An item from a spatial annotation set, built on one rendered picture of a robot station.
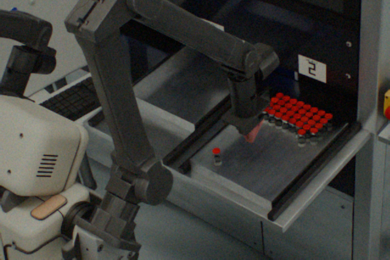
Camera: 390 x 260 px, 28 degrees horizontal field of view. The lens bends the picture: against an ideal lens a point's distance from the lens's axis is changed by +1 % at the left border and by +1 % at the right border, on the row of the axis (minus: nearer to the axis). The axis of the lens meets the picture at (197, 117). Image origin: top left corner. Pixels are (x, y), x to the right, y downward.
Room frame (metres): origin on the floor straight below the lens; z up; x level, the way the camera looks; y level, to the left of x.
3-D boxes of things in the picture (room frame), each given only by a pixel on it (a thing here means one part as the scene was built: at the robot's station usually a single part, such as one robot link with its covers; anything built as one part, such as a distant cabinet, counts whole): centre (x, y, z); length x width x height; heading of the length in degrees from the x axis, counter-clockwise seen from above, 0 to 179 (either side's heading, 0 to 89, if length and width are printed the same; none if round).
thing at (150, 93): (1.79, -0.02, 0.90); 0.34 x 0.26 x 0.04; 135
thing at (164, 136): (1.62, -0.09, 0.87); 0.70 x 0.48 x 0.02; 45
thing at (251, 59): (1.33, -0.13, 1.29); 0.11 x 0.09 x 0.12; 134
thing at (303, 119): (1.55, -0.26, 0.90); 0.18 x 0.02 x 0.05; 44
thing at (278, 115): (1.53, -0.24, 0.90); 0.18 x 0.02 x 0.05; 44
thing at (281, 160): (1.47, -0.18, 0.90); 0.34 x 0.26 x 0.04; 134
